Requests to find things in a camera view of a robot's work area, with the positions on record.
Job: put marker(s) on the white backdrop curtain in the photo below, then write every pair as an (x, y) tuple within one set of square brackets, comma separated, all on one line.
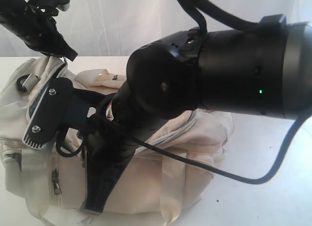
[(118, 27)]

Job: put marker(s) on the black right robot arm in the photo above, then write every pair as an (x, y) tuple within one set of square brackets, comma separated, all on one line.
[(262, 71)]

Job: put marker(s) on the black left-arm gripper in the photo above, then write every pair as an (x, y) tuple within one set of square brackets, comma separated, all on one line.
[(34, 28)]

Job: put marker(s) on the cream canvas duffel bag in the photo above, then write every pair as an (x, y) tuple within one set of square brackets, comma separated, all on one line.
[(53, 187)]

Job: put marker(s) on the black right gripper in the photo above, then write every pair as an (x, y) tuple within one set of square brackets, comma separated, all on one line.
[(105, 123)]

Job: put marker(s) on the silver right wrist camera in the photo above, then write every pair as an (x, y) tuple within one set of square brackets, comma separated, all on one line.
[(48, 113)]

